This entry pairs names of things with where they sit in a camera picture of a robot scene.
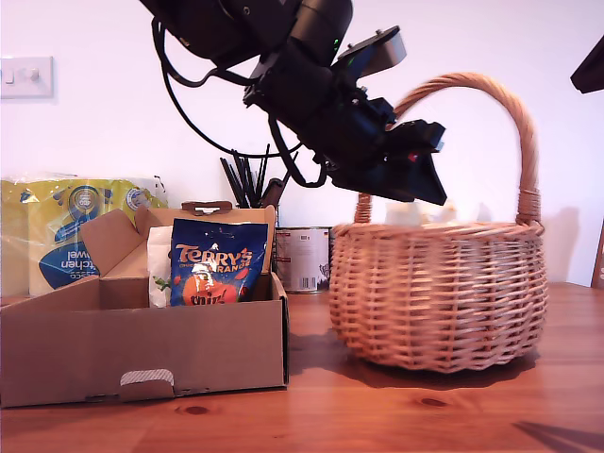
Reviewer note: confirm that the tin can white label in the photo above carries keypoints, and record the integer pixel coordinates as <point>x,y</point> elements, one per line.
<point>302,259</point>

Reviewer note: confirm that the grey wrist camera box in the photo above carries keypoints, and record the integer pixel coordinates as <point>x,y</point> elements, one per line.
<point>389,49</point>

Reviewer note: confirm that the blue Terry's orange bag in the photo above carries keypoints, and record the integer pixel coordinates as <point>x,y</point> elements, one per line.
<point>212,264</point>

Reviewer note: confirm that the woven wicker basket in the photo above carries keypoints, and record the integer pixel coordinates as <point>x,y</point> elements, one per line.
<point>439,297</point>

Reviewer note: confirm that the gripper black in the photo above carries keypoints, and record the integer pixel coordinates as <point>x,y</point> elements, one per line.
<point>358,132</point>

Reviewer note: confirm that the white wall light switch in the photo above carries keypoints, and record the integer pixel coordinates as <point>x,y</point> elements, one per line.
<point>28,78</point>

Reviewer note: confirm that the brown wooden furniture piece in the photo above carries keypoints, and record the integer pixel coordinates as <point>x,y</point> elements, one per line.
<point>599,264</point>

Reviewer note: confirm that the brown cardboard box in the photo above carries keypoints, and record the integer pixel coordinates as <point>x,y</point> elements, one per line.
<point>141,349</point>

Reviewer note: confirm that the yellow kitchen towel pack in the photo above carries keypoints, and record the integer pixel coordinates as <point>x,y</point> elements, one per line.
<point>56,226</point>

